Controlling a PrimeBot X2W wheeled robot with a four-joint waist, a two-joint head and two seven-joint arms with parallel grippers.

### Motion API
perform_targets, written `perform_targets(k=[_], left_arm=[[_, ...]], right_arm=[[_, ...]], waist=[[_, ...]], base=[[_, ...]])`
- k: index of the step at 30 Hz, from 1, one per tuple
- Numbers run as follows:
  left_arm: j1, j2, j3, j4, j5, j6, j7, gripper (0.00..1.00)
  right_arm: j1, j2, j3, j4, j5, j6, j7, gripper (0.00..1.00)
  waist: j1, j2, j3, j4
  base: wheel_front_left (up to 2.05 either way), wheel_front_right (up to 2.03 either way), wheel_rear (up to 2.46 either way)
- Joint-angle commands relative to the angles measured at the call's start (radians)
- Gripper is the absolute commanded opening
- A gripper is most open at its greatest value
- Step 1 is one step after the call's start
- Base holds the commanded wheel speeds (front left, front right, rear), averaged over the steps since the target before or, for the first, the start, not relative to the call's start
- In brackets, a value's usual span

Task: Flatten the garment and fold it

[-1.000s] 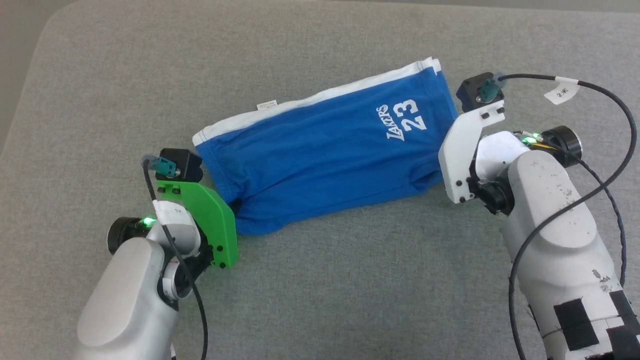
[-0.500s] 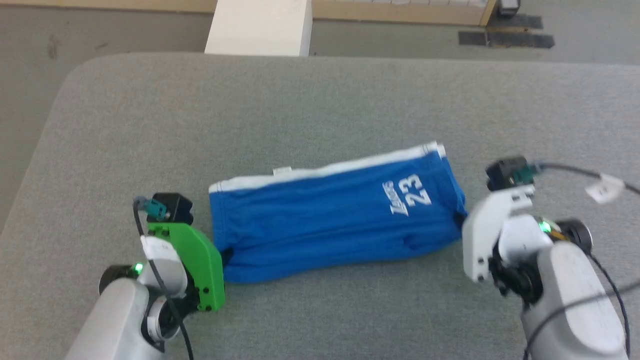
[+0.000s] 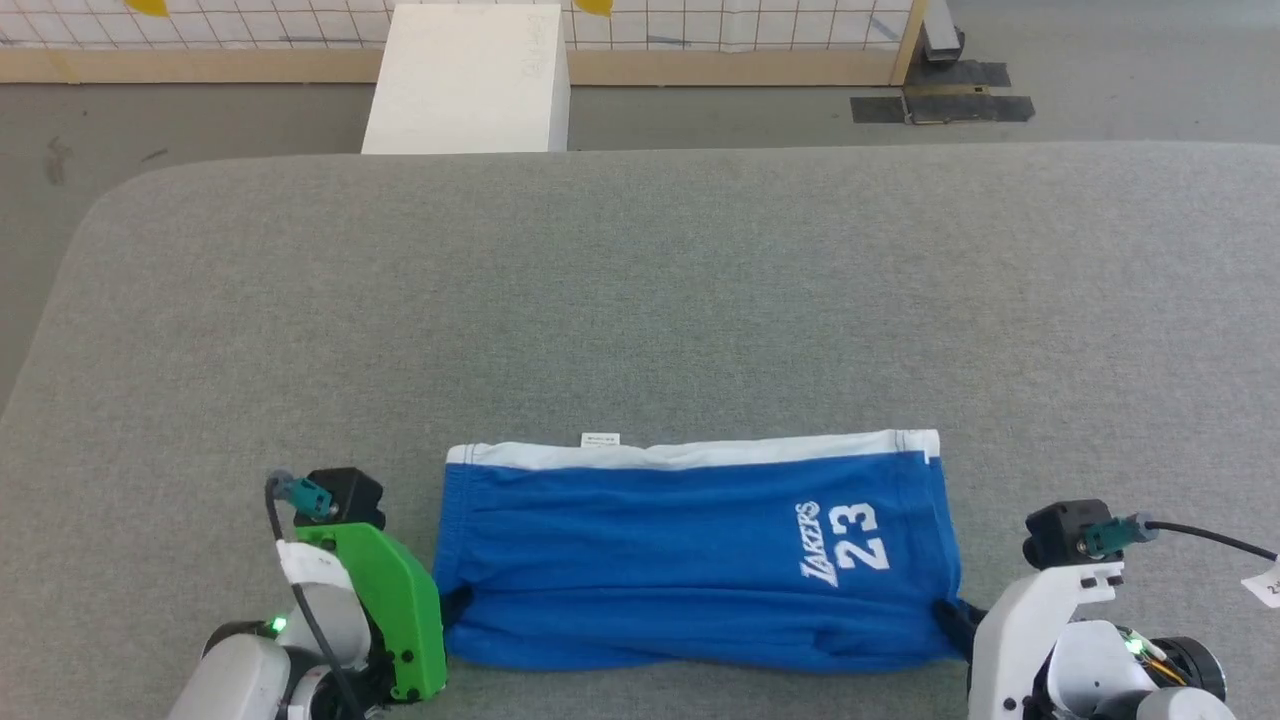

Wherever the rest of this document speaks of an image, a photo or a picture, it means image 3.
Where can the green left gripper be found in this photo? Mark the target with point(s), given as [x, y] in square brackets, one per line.
[400, 610]

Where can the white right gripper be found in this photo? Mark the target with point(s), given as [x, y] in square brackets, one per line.
[1010, 640]

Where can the blue Lakers 23 shorts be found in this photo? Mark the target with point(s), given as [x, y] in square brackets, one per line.
[650, 560]

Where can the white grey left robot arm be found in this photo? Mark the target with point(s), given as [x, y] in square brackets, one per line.
[240, 670]

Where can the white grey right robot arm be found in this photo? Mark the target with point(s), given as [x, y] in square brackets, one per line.
[1090, 665]

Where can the black floor mat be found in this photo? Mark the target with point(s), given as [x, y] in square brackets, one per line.
[975, 108]
[970, 73]

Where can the white box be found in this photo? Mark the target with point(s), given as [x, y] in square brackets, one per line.
[465, 80]

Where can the yellow sticker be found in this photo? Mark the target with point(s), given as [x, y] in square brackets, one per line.
[148, 6]
[594, 6]

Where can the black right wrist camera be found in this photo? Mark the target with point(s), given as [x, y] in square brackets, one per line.
[1055, 535]

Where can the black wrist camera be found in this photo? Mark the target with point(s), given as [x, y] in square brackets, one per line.
[1055, 535]
[350, 495]

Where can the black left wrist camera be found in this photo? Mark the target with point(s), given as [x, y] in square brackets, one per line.
[350, 495]

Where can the grey metal post foot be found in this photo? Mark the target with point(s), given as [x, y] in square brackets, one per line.
[942, 40]

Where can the wooden frame with grid panel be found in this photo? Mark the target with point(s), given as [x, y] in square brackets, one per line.
[700, 66]

